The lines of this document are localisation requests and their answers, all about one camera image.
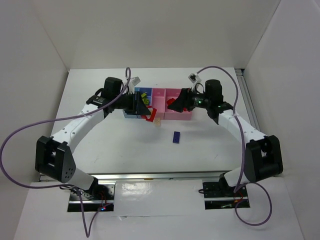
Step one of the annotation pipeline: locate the small red lego brick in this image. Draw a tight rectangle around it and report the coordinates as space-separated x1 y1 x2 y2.
167 98 175 106

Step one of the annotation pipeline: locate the large red lego block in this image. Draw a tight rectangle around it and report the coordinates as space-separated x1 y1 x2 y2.
141 105 158 123

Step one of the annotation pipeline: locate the dark blue lego brick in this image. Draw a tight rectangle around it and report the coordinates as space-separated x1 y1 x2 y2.
172 131 181 144

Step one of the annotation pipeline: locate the lime green lego brick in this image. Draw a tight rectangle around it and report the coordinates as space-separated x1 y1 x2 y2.
143 98 150 105

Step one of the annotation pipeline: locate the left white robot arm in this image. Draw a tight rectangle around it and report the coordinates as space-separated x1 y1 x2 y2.
35 77 151 197

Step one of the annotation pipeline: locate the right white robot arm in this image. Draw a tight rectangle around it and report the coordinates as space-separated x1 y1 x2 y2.
168 79 283 190

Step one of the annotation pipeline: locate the light blue bin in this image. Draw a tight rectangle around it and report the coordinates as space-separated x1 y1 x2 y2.
123 111 138 119

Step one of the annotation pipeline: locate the periwinkle blue bin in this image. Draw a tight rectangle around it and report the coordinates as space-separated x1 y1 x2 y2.
135 87 152 119

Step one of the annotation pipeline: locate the large pink bin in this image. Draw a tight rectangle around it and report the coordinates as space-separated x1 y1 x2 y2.
164 88 192 121

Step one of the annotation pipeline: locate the small pink bin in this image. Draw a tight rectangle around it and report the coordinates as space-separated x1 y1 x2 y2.
151 88 166 120

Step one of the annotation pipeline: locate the beige lego brick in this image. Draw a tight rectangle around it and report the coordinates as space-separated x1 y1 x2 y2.
154 117 161 127

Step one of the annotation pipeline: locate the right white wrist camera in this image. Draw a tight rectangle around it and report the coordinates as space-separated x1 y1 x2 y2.
188 73 202 92

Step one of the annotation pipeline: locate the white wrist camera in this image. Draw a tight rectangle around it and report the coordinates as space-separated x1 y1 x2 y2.
127 76 141 94
188 73 202 92

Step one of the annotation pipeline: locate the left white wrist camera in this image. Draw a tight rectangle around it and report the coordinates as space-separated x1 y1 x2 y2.
127 76 141 94

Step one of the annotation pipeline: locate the aluminium side rail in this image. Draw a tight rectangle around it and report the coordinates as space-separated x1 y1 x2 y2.
234 68 261 131

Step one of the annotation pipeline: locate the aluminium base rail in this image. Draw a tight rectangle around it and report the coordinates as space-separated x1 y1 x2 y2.
93 171 224 181

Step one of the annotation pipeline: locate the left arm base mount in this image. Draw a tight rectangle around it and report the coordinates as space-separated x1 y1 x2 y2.
67 183 116 213

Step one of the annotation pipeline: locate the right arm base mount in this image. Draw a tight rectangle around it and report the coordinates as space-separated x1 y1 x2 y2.
198 177 251 210

